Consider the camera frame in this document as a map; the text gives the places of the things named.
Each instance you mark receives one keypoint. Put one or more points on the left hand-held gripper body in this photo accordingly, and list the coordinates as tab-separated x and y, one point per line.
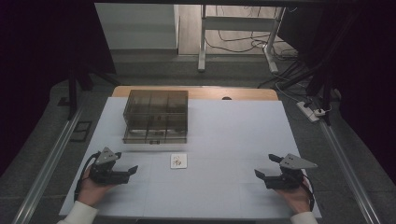
107	174

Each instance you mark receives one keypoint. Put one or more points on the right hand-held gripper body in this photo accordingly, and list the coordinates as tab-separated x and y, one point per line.
288	177

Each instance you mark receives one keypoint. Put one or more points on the small white square card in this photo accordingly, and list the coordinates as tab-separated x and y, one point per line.
178	161

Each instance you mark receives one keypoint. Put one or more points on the translucent brown drawer box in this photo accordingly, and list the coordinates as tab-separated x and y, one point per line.
155	116

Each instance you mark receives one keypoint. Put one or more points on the person's left hand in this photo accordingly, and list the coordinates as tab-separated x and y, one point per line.
93	191

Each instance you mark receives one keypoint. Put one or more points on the person's right hand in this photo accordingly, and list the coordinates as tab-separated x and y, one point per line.
294	199

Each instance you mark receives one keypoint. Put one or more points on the white power strip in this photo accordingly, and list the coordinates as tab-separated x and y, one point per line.
306	111

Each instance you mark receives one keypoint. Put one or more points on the white table mat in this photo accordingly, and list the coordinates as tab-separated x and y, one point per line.
218	130

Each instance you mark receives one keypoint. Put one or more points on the white plug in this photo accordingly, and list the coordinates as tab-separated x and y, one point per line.
320	112

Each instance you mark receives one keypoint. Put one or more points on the dark table grommet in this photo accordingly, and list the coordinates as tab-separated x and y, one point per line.
226	98

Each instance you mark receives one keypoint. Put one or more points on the wooden table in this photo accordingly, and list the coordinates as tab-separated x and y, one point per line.
205	92

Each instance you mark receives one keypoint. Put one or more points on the dark curtain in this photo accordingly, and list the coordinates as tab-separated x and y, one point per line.
364	77
40	62

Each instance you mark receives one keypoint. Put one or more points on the black rectangular frame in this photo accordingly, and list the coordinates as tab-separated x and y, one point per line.
81	131

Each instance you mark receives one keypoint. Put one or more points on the metal floor rail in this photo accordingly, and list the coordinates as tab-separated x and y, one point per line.
351	174
46	168

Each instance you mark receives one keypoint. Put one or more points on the white metal desk frame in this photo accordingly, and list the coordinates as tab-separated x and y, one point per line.
236	23

